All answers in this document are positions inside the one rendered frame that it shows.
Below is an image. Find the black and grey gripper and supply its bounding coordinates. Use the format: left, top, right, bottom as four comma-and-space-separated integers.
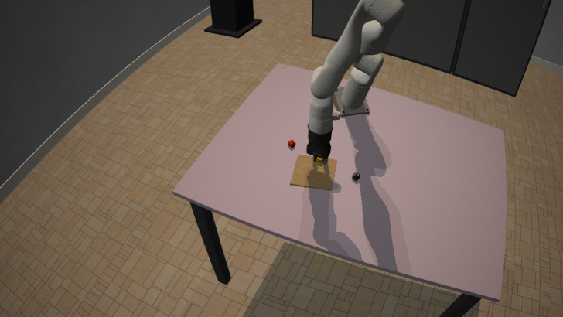
306, 110, 341, 165

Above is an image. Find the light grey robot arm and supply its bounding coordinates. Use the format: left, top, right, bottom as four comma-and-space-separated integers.
310, 0, 405, 121

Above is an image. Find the tan flat mat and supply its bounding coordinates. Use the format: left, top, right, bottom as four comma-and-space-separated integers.
290, 154, 337, 191

